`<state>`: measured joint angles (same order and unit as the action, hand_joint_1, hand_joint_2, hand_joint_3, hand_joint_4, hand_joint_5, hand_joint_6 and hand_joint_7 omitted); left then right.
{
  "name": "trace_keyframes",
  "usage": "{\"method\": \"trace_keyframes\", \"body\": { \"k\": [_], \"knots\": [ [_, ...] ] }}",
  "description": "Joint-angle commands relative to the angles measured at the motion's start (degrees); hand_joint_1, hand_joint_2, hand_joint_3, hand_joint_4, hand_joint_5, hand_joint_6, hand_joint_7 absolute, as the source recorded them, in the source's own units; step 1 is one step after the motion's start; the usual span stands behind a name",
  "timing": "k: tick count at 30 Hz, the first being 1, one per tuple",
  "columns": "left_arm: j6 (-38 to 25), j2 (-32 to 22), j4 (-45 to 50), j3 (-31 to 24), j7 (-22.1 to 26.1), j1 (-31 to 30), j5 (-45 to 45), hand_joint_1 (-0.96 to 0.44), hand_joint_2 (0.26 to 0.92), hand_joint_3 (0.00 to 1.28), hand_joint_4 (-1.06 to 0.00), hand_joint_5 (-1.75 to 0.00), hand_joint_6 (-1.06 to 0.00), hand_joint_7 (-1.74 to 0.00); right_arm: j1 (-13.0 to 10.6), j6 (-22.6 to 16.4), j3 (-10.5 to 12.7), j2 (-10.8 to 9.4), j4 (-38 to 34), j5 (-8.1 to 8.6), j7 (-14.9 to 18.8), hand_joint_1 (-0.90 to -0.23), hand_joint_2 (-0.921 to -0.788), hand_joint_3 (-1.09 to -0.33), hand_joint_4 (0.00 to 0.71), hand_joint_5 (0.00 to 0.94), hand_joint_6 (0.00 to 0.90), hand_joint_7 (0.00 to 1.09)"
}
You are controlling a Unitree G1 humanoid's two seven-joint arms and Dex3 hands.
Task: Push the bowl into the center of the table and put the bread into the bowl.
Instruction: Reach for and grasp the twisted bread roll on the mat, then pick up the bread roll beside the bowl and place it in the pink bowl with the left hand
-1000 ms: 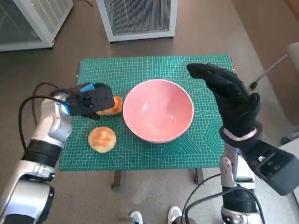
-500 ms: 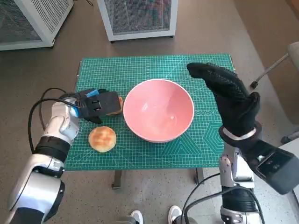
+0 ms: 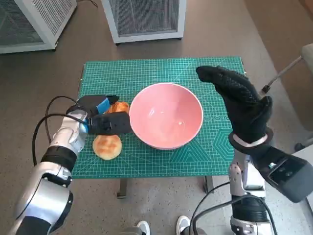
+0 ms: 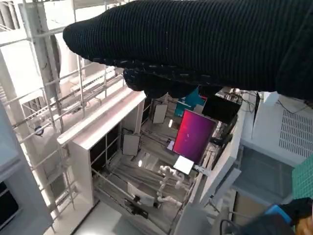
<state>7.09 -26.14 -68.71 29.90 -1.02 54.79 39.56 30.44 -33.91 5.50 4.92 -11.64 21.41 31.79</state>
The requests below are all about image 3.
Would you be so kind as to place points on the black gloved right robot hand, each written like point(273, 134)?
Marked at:
point(244, 107)

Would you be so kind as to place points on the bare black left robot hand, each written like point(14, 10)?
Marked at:
point(90, 104)

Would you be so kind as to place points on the long striped toy bread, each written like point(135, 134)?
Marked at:
point(121, 107)

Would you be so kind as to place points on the round toy bread bun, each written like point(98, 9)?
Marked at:
point(107, 147)

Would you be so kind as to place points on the pink bowl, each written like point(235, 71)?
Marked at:
point(166, 117)

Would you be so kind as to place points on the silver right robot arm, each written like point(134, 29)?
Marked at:
point(249, 176)

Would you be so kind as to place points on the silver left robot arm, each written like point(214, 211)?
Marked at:
point(68, 137)

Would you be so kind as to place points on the green cutting mat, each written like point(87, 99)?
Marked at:
point(156, 71)

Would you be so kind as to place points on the dark table leg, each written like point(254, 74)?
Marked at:
point(122, 188)
point(209, 184)

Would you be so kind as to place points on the white mesh cabinet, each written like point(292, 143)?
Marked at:
point(146, 36)

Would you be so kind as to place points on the white cabinet with slotted side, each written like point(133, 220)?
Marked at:
point(49, 19)

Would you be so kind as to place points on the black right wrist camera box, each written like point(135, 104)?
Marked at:
point(286, 176)

